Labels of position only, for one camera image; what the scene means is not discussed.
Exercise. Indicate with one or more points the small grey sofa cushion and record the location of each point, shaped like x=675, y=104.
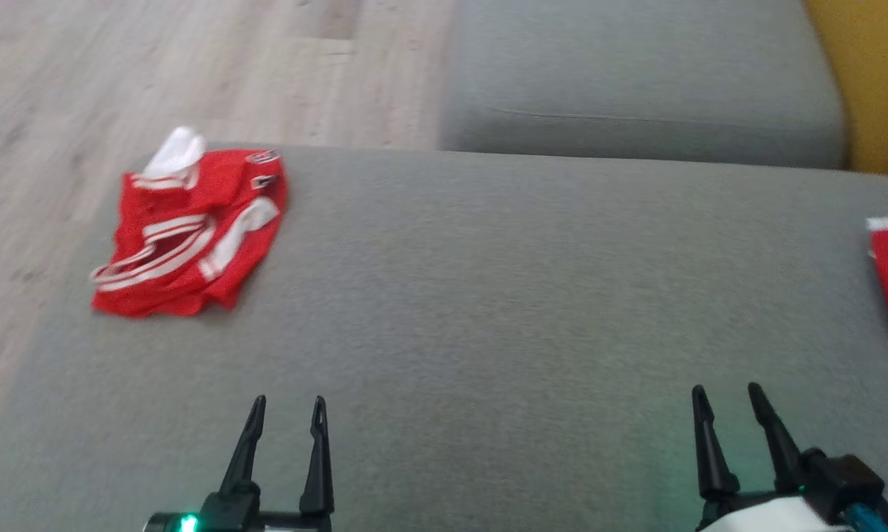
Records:
x=636, y=66

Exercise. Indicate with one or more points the large grey sofa seat cushion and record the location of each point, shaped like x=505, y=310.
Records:
x=488, y=332

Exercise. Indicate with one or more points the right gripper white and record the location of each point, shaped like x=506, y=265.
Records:
x=769, y=517

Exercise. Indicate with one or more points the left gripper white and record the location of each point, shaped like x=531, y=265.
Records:
x=230, y=517

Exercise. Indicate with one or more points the red garment with number 23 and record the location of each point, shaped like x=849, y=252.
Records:
x=171, y=288

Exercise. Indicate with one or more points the yellow fabric cushion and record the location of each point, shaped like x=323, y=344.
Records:
x=876, y=74

